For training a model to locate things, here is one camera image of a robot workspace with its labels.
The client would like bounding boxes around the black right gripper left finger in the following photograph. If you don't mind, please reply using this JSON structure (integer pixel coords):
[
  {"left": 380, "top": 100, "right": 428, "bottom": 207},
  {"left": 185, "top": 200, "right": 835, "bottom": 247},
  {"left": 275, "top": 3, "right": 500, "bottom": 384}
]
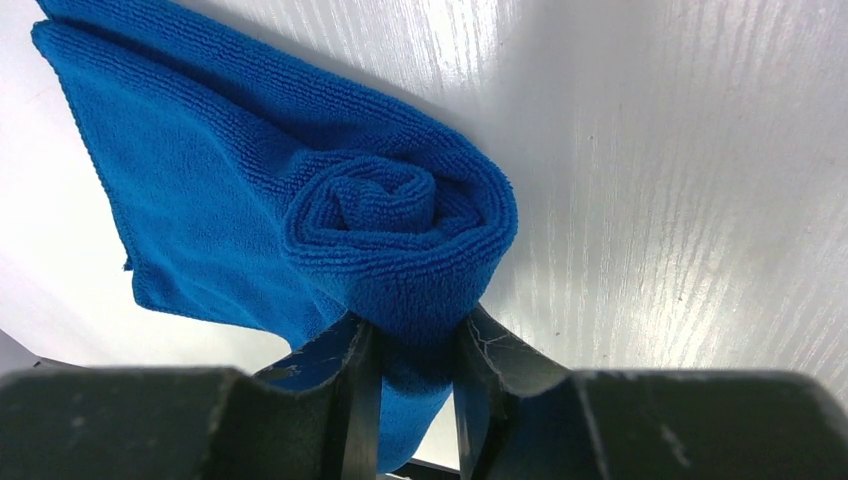
[{"left": 1, "top": 315, "right": 381, "bottom": 479}]

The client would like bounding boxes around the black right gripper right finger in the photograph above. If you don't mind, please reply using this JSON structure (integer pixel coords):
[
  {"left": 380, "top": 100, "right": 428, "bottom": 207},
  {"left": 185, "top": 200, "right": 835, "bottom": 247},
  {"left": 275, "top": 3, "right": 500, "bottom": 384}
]
[{"left": 454, "top": 309, "right": 847, "bottom": 479}]

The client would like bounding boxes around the blue towel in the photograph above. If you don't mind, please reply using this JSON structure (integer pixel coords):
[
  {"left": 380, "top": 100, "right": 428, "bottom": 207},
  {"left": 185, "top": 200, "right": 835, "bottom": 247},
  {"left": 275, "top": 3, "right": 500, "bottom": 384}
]
[{"left": 32, "top": 1, "right": 518, "bottom": 472}]

